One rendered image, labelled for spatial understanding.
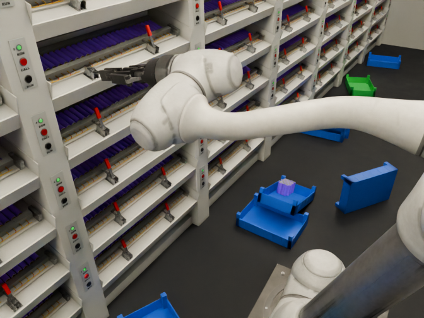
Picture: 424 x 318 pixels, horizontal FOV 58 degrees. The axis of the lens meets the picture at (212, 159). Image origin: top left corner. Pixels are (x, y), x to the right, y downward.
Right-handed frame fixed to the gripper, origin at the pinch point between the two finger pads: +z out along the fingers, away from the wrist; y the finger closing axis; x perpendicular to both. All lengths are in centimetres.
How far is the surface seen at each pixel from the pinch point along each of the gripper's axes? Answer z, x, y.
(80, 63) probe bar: 12.0, 3.5, -0.3
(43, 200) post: 15.0, -29.4, -25.4
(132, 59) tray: 9.3, -0.5, 16.9
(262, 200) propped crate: 1, -87, 68
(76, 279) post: 20, -63, -24
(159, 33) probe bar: 12.6, 3.8, 35.6
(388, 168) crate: -46, -88, 117
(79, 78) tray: 10.0, 0.0, -3.6
